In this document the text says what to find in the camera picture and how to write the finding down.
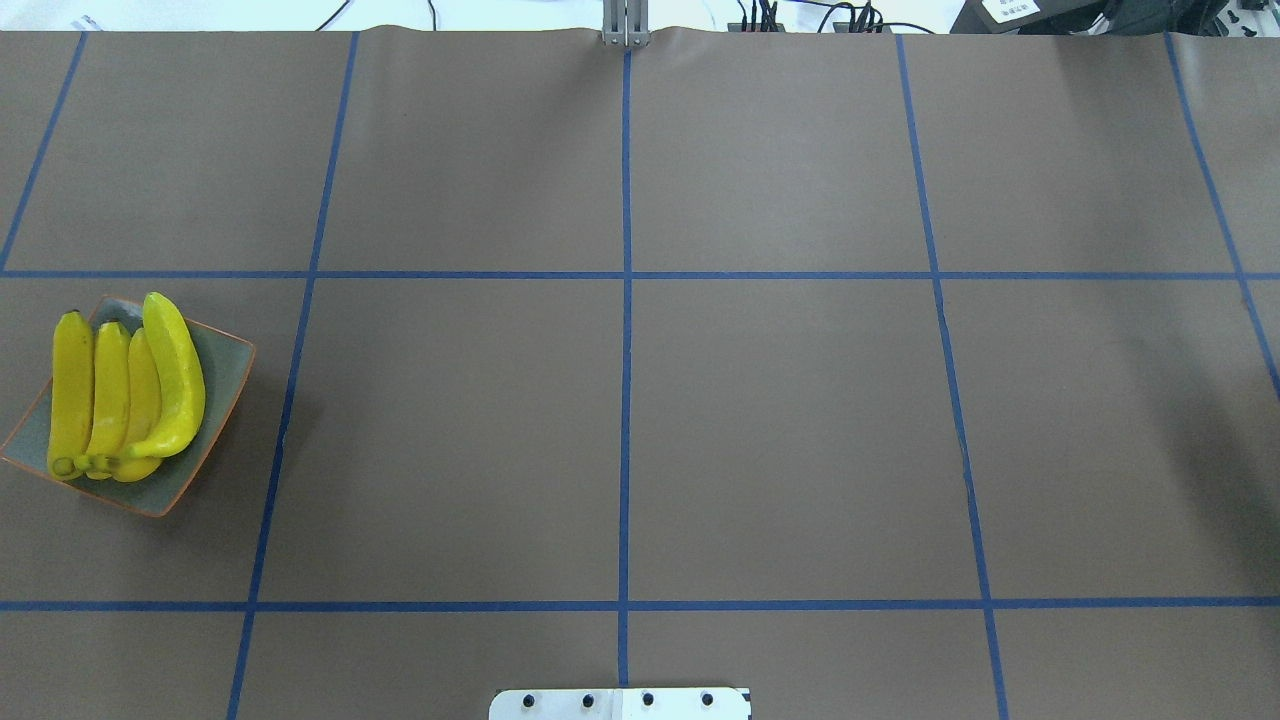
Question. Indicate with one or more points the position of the yellow banana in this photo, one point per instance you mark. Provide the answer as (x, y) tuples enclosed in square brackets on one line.
[(111, 400), (181, 381), (71, 412), (143, 413)]

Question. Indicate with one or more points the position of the grey square plate orange rim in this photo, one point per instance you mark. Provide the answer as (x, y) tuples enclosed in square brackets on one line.
[(226, 361)]

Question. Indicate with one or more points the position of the aluminium frame post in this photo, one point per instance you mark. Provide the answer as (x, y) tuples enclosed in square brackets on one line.
[(625, 23)]

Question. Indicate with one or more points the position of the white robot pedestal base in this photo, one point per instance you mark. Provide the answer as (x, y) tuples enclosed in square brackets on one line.
[(623, 703)]

